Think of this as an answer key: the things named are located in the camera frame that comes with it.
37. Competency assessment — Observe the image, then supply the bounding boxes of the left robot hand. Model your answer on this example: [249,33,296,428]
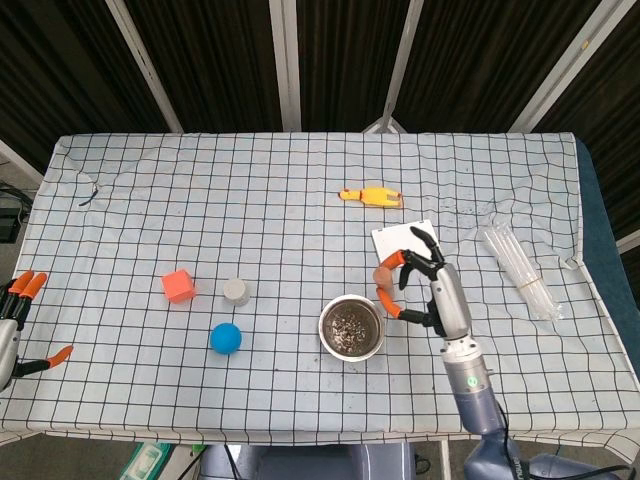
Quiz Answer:
[0,271,75,394]

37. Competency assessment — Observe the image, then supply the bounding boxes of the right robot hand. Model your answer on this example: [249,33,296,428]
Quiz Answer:
[373,225,474,342]

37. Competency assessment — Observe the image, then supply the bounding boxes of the clear plastic tube bundle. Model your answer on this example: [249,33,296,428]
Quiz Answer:
[479,224,566,321]

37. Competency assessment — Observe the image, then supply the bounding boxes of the metal cup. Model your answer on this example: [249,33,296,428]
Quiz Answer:
[318,293,387,360]

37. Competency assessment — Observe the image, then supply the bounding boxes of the white rectangular board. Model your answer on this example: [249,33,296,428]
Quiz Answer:
[370,218,437,272]

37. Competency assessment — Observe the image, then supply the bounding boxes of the crushed nut pieces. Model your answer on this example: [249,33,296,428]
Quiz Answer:
[327,309,376,350]

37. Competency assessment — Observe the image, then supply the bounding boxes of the black electronic device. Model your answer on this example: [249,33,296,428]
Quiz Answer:
[0,184,32,244]

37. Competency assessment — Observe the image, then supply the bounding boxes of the yellow rubber chicken toy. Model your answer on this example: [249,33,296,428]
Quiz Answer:
[338,185,405,211]

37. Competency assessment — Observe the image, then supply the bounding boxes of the orange cube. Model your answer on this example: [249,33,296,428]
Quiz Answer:
[161,268,197,305]

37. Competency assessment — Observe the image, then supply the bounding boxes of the green white box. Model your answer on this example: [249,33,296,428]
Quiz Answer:
[118,441,176,480]

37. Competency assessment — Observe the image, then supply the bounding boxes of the checkered white tablecloth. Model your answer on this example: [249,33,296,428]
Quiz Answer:
[0,130,640,449]

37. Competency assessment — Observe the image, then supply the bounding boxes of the grey cylinder block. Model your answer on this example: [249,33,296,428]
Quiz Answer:
[222,277,252,308]

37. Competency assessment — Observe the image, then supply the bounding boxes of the blue ball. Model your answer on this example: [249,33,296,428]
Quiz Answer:
[209,322,243,356]

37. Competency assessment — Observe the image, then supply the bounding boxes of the white frame beam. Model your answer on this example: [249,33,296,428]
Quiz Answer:
[0,139,44,187]
[104,0,184,134]
[509,0,629,133]
[268,0,303,132]
[362,0,426,134]

